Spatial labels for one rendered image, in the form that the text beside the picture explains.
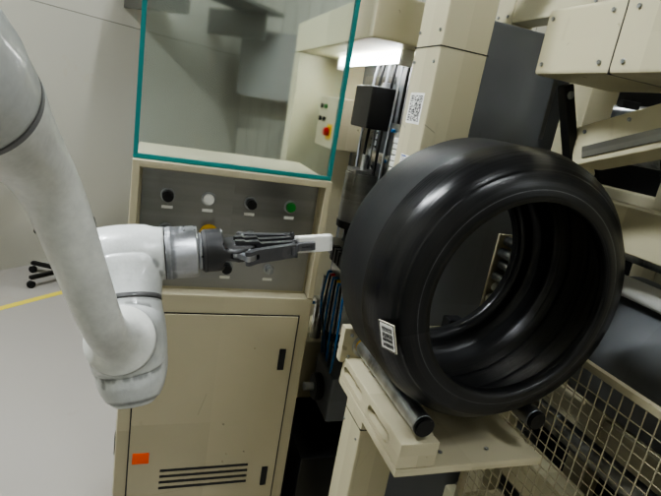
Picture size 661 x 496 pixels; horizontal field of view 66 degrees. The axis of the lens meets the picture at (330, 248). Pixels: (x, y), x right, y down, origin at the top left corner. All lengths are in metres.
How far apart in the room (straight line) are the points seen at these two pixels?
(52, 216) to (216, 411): 1.21
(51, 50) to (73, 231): 3.63
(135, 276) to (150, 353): 0.13
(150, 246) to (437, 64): 0.78
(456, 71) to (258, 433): 1.25
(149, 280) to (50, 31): 3.45
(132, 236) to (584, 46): 1.01
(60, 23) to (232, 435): 3.23
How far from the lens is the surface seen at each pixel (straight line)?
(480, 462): 1.22
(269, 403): 1.73
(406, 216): 0.91
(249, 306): 1.55
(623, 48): 1.22
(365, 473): 1.63
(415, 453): 1.11
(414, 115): 1.31
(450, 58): 1.29
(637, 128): 1.33
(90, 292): 0.66
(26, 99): 0.44
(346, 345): 1.33
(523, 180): 0.96
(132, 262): 0.85
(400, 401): 1.13
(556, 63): 1.35
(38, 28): 4.15
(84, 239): 0.62
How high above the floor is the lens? 1.48
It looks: 15 degrees down
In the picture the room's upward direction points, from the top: 10 degrees clockwise
